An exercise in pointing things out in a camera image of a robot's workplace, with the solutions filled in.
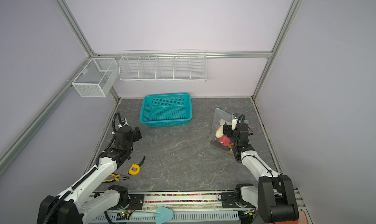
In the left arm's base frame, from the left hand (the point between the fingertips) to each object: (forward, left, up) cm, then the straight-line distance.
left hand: (130, 130), depth 83 cm
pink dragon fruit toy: (-5, -55, -10) cm, 56 cm away
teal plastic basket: (+27, -17, -16) cm, 36 cm away
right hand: (+1, -62, -1) cm, 62 cm away
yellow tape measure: (-18, -2, -14) cm, 22 cm away
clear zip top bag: (-4, -52, -11) cm, 53 cm away
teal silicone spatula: (-40, -19, -16) cm, 47 cm away
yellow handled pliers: (-22, +7, -15) cm, 27 cm away
